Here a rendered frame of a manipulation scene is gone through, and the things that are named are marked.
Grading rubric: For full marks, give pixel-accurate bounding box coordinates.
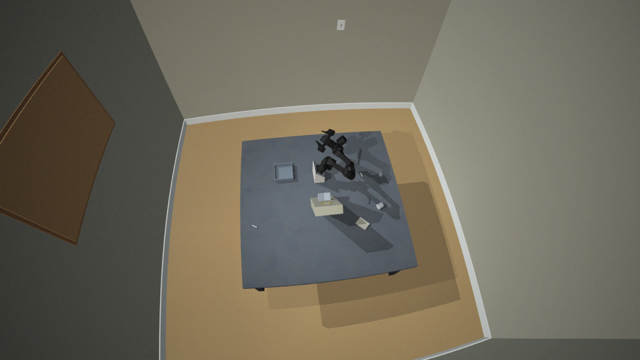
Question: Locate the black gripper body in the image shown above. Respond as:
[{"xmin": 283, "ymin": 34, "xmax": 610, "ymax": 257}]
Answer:
[{"xmin": 317, "ymin": 129, "xmax": 336, "ymax": 153}]

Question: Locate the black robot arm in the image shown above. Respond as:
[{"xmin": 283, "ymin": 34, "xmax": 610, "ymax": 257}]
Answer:
[{"xmin": 316, "ymin": 134, "xmax": 355, "ymax": 180}]

